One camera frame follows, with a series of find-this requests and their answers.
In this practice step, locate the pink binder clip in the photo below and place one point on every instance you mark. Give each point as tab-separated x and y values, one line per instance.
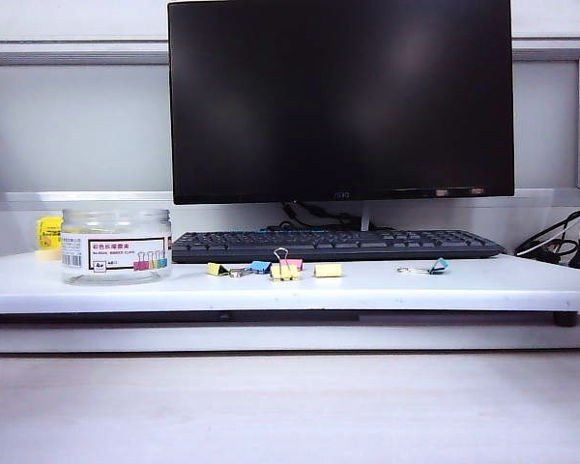
292	264

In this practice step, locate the yellow binder clip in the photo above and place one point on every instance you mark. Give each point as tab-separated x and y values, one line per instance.
327	270
284	274
216	269

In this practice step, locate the blue binder clip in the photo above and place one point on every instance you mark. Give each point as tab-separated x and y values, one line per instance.
259	266

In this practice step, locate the clear plastic clip jar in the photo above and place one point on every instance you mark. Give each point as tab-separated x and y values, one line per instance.
116	246

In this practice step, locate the black computer keyboard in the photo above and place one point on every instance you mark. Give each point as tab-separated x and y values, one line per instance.
338	244

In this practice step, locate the white desk riser board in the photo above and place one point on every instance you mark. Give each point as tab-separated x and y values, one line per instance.
319	290

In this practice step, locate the silver monitor stand leg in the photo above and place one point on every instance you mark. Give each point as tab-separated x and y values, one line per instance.
365	217

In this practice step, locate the black computer monitor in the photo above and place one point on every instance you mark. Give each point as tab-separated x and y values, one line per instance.
343	96

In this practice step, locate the teal binder clip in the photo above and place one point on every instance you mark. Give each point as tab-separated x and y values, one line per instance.
437	267

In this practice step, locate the yellow tape roll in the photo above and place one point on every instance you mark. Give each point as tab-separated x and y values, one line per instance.
48	239

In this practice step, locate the black riser foot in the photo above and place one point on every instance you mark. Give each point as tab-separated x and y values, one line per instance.
565	319

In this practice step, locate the aluminium partition frame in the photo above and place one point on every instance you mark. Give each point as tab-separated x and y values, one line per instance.
77	53

